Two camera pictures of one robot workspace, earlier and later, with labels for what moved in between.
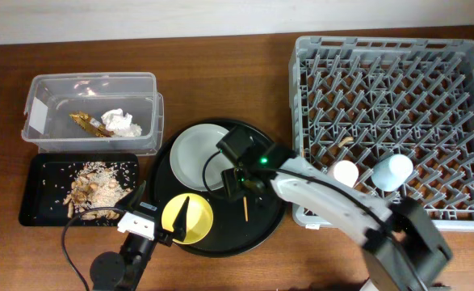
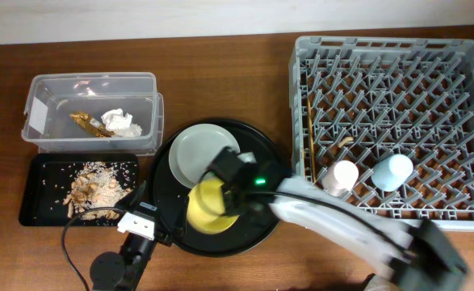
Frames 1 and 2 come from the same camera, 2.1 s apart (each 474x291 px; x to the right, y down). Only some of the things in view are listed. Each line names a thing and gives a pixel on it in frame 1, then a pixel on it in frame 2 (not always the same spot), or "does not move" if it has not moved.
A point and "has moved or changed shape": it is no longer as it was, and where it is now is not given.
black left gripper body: [139, 250] does not move
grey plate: [189, 150] does not move
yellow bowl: [199, 217] -> [206, 209]
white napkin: [120, 124] does not move
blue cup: [391, 173] does not move
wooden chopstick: [245, 203] has moved or changed shape
